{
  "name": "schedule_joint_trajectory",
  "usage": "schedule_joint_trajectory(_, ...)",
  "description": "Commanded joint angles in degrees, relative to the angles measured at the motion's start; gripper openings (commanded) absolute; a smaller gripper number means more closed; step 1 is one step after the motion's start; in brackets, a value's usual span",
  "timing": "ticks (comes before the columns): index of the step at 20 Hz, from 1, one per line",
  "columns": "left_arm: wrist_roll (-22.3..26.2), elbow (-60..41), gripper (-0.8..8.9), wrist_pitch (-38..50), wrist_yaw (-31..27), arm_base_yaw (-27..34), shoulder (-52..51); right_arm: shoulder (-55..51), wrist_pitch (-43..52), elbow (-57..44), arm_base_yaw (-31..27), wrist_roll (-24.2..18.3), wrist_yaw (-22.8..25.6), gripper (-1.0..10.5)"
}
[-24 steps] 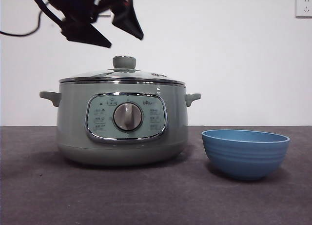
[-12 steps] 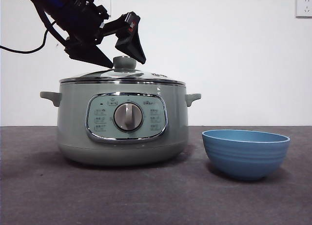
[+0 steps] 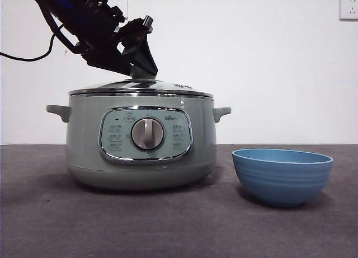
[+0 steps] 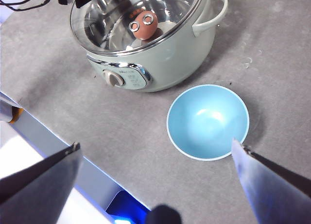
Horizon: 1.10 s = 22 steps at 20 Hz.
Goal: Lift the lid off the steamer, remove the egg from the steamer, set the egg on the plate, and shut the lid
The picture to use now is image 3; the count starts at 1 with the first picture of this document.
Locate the pale green electric steamer pot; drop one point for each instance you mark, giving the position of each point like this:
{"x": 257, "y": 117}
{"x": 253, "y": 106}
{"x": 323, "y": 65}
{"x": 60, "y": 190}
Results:
{"x": 84, "y": 146}

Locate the white wall socket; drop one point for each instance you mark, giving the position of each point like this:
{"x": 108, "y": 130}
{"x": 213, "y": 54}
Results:
{"x": 125, "y": 6}
{"x": 349, "y": 7}

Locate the glass lid with green knob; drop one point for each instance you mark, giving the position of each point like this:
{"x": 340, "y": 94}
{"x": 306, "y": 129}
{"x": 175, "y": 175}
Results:
{"x": 167, "y": 88}

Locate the blue ribbed bowl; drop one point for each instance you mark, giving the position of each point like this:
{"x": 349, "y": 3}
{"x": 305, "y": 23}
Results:
{"x": 282, "y": 182}

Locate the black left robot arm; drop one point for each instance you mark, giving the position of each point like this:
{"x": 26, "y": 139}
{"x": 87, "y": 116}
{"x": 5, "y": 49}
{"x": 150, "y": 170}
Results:
{"x": 84, "y": 17}

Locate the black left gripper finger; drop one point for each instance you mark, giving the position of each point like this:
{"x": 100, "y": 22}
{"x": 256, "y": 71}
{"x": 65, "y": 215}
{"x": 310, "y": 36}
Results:
{"x": 144, "y": 56}
{"x": 109, "y": 62}

